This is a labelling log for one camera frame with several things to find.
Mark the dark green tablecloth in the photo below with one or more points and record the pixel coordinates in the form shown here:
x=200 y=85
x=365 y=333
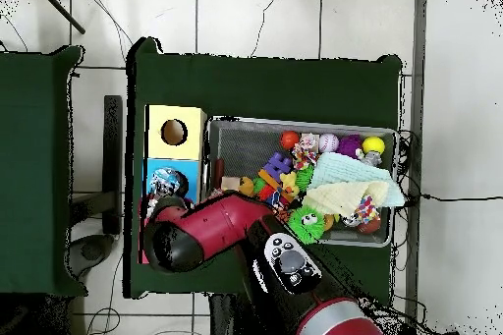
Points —
x=275 y=91

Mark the multicoloured patterned cloth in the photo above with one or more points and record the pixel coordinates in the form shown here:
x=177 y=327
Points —
x=368 y=209

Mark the floral patterned fabric knot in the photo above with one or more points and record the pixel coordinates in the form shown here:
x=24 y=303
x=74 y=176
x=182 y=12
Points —
x=308 y=143

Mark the yellow ball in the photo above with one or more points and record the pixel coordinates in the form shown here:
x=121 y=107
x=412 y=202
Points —
x=373 y=145

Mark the mint knitted cloth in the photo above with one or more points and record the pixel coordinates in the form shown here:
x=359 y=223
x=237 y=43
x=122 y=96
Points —
x=346 y=171

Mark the plain wooden cube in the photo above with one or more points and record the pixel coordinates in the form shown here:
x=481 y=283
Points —
x=230 y=183

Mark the grey round stand base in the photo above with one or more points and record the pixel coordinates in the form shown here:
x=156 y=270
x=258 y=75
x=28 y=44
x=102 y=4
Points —
x=94 y=250

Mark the white baseball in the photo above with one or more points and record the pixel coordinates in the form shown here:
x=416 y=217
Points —
x=328 y=143

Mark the dark red sausage toy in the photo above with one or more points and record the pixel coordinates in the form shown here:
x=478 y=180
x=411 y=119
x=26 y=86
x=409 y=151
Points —
x=218 y=172

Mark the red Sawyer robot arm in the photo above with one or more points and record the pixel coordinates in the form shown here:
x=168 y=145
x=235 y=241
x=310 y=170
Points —
x=220 y=229

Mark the purple monster toy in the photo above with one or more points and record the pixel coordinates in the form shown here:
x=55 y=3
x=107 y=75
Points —
x=350 y=146

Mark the cream knitted cloth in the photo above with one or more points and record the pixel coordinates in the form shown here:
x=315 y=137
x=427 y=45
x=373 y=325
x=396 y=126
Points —
x=350 y=196

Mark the clear shallow mesh bin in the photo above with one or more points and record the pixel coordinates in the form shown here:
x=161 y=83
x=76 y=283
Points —
x=224 y=134

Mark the red maraca rattle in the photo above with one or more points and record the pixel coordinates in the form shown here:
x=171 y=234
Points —
x=290 y=139

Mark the wooden box with three holes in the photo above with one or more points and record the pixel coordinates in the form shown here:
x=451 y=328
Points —
x=173 y=134

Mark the black rod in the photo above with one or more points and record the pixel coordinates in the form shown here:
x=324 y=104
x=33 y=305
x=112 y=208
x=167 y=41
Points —
x=63 y=11

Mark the black panel stand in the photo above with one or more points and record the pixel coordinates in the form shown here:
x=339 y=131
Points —
x=113 y=154

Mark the dark green side cloth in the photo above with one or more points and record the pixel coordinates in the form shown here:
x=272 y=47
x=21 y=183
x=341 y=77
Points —
x=39 y=115

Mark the purple plastic building block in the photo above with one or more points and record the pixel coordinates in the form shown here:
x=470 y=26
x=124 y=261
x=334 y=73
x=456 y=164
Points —
x=277 y=165

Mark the green spiky ball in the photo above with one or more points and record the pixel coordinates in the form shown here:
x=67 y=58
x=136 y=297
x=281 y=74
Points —
x=306 y=225

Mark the brown plush toy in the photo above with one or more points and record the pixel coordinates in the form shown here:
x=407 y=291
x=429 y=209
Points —
x=247 y=187

